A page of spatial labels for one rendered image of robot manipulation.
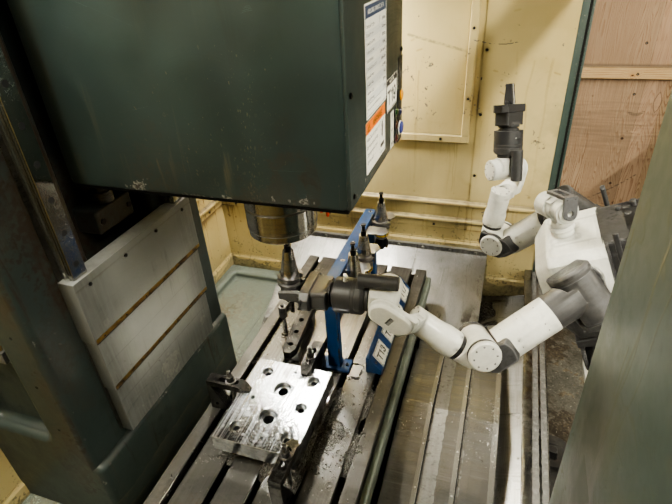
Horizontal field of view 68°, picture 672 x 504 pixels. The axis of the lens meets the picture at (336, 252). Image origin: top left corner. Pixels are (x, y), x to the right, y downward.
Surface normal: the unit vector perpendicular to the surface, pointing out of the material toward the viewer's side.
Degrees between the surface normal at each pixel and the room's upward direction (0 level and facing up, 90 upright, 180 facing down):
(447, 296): 24
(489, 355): 73
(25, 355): 90
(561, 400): 0
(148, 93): 90
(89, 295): 90
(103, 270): 91
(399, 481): 8
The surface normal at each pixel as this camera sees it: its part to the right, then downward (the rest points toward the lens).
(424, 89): -0.31, 0.52
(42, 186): 0.95, 0.12
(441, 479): -0.10, -0.77
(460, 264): -0.18, -0.56
